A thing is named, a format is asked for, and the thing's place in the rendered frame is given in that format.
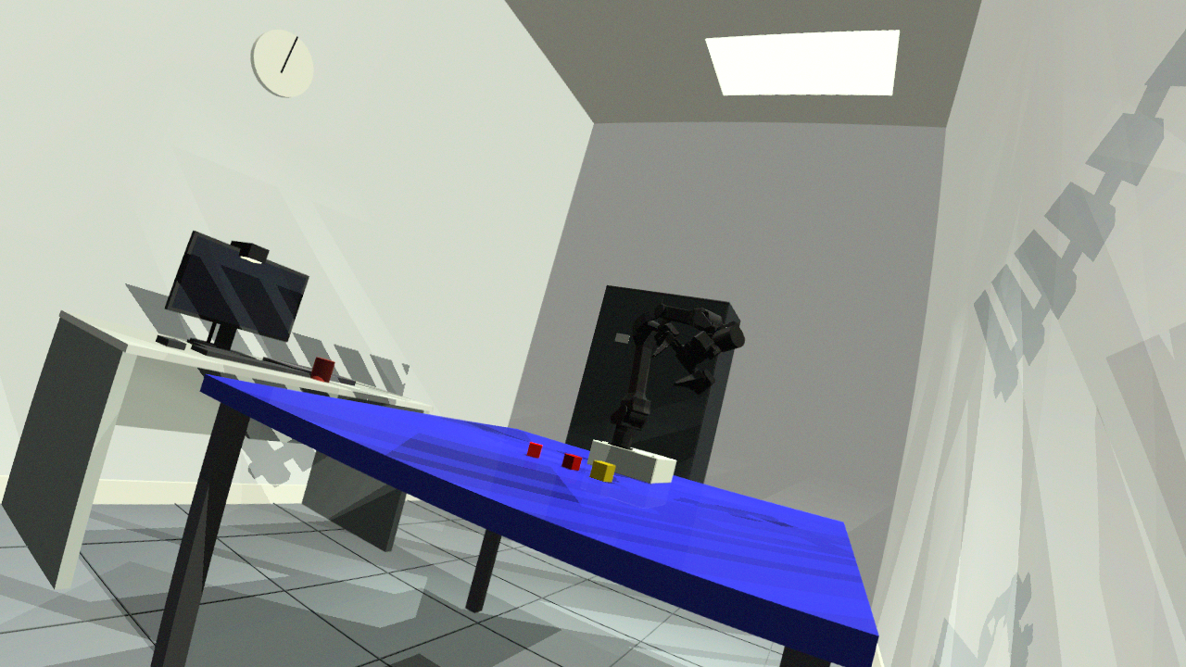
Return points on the yellow cube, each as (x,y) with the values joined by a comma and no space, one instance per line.
(602,471)

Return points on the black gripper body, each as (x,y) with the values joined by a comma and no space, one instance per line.
(687,356)

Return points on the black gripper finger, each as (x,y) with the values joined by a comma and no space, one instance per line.
(666,340)
(692,381)

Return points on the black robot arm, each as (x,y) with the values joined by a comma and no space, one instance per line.
(714,338)

